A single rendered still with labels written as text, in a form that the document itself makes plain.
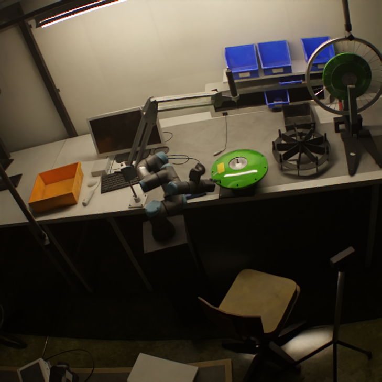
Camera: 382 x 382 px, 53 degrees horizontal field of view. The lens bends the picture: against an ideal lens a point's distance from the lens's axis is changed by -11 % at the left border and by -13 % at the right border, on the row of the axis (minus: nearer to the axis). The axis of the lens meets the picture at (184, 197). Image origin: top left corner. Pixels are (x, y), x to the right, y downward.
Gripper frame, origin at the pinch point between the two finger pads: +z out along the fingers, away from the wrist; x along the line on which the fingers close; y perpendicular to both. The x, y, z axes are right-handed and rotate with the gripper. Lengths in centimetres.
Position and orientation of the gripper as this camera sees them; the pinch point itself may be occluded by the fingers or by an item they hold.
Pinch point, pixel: (219, 180)
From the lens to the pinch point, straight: 224.7
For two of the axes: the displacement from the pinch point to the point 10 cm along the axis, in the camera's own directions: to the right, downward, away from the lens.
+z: 7.4, -0.8, 6.6
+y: -2.1, 9.2, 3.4
